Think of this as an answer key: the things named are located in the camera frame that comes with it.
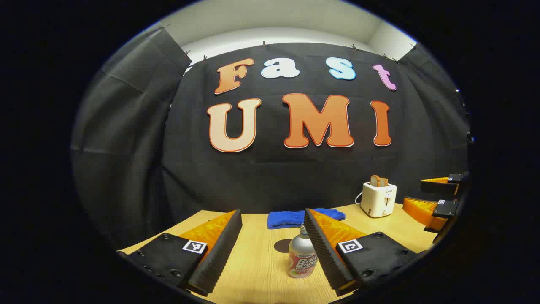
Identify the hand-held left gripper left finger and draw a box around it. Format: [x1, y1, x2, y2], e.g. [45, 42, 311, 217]
[119, 209, 243, 297]

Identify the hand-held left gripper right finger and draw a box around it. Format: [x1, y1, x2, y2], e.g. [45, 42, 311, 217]
[304, 208, 429, 297]

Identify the silver water bottle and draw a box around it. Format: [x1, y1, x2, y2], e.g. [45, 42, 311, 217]
[288, 224, 318, 278]

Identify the white toaster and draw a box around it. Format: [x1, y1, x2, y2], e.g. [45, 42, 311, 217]
[361, 182, 397, 218]

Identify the blue folded towel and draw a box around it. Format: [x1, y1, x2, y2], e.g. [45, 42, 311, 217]
[267, 208, 346, 230]

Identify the black backdrop cloth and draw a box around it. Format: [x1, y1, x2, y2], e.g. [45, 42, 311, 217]
[71, 27, 471, 254]

